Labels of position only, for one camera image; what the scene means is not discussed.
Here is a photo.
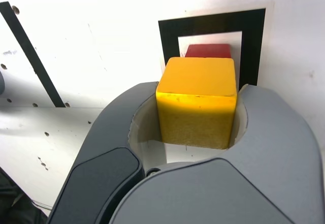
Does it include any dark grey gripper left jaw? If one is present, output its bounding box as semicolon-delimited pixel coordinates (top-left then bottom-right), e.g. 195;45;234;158
47;81;169;224

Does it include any red cube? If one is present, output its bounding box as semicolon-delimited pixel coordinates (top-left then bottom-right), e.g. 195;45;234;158
184;43;233;59

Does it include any black tape square outline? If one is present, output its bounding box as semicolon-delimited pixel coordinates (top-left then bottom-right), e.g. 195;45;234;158
157;8;267;86

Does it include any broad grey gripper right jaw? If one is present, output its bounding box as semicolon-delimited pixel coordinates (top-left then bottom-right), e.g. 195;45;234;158
108;82;325;224

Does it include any yellow cube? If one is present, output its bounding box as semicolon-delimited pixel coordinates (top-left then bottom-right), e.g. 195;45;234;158
155;56;238;151

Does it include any black tape strip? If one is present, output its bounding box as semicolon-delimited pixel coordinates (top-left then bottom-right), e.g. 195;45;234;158
0;1;67;108

